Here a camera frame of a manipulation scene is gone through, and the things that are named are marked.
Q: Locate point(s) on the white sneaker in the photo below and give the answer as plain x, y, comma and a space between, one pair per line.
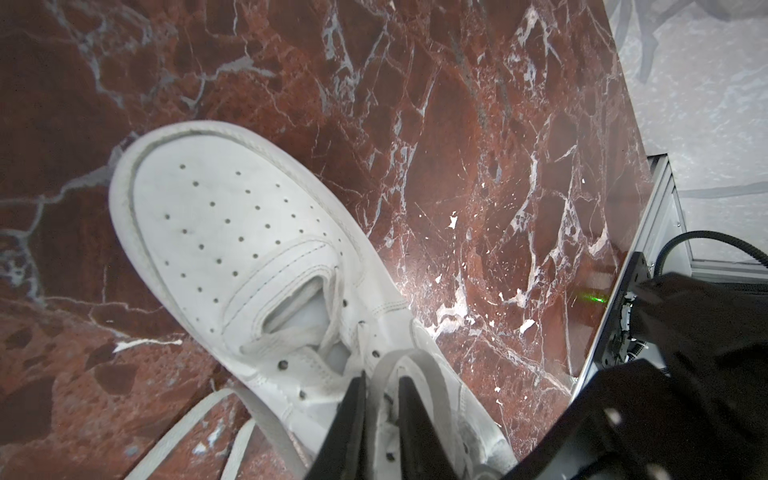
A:
263, 266

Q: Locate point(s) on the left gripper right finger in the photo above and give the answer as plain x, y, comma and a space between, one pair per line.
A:
422, 454

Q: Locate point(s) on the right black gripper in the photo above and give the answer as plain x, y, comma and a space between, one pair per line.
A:
702, 415

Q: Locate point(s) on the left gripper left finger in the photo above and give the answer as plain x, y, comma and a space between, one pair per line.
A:
343, 453

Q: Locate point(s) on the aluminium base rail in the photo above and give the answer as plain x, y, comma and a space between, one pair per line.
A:
662, 221

